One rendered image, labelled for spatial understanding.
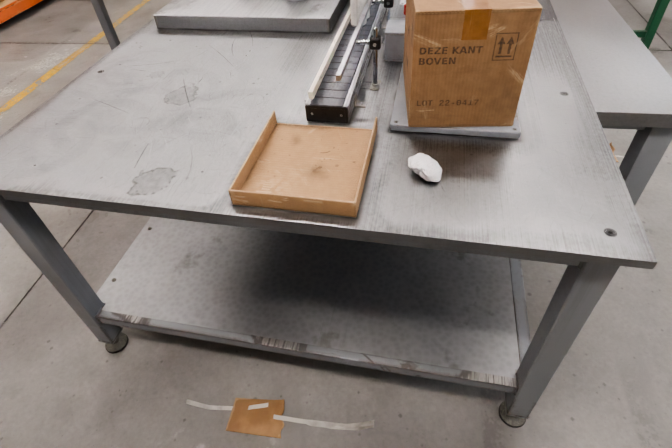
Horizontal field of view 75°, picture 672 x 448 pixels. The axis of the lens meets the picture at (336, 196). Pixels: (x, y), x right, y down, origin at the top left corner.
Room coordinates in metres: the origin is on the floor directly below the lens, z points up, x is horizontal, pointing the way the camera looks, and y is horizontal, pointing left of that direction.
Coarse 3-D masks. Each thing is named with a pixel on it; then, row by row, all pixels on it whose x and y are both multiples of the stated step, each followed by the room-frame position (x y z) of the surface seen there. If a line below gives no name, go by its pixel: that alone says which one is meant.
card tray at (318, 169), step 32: (288, 128) 0.92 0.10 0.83; (320, 128) 0.91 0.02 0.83; (352, 128) 0.90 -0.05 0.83; (256, 160) 0.80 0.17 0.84; (288, 160) 0.79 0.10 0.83; (320, 160) 0.78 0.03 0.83; (352, 160) 0.77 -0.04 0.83; (256, 192) 0.65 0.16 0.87; (288, 192) 0.68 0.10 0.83; (320, 192) 0.68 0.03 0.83; (352, 192) 0.67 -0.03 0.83
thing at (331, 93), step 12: (372, 12) 1.53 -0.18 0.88; (348, 24) 1.44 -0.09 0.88; (372, 24) 1.43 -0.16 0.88; (348, 36) 1.34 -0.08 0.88; (360, 36) 1.33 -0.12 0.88; (360, 48) 1.25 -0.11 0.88; (336, 60) 1.18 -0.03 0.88; (336, 72) 1.11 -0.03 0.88; (348, 72) 1.10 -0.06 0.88; (324, 84) 1.05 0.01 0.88; (336, 84) 1.04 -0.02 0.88; (348, 84) 1.04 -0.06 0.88; (324, 96) 0.99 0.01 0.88; (336, 96) 0.98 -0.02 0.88
